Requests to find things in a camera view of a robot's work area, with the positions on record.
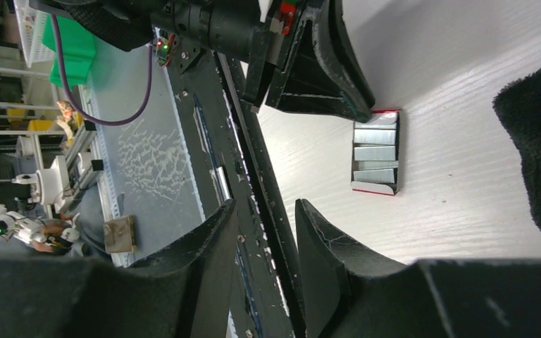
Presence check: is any white perforated basket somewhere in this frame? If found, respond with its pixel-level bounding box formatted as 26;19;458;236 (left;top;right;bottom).
13;0;55;68

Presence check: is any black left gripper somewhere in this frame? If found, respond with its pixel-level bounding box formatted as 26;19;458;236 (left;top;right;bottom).
151;0;375;123

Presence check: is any staple box with staples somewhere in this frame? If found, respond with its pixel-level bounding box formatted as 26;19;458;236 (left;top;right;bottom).
350;109;401;196

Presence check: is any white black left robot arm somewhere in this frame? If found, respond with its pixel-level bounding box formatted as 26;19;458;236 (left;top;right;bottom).
30;1;375;123

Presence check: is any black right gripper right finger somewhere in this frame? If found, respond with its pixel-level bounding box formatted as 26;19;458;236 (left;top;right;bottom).
295;199;541;337

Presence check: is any green plastic bin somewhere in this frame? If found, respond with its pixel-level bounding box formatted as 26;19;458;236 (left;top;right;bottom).
42;16;97;88

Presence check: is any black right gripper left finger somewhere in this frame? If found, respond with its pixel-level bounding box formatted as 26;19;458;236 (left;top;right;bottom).
0;199;237;337

